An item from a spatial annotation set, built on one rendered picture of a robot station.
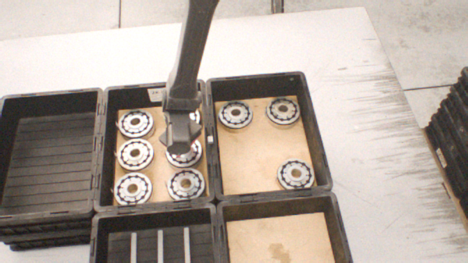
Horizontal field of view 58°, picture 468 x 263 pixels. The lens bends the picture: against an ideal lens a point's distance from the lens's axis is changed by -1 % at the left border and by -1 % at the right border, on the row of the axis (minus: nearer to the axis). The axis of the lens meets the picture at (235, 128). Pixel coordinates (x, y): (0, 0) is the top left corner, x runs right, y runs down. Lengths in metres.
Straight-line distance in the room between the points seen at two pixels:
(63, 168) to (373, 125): 1.00
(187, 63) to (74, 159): 0.58
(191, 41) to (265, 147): 0.53
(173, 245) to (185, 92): 0.41
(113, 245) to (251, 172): 0.41
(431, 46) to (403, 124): 1.43
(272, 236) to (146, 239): 0.33
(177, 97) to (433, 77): 2.03
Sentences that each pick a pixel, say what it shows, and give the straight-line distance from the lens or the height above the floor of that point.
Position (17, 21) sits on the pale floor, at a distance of 3.19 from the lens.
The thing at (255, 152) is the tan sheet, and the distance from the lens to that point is 1.24.
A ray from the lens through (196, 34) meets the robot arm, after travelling 0.80.
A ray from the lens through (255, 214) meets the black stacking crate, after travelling 1.13.
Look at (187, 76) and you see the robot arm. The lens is 0.89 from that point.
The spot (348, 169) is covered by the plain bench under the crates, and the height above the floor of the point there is 0.70.
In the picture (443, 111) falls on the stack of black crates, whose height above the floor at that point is 0.36.
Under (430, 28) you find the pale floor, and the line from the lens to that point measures 3.06.
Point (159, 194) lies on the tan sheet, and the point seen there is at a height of 0.83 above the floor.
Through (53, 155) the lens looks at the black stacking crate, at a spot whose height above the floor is 0.83.
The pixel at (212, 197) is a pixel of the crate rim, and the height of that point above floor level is 0.93.
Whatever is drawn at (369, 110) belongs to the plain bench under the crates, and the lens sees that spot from 1.56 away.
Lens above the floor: 1.90
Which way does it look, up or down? 56 degrees down
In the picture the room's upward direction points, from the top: straight up
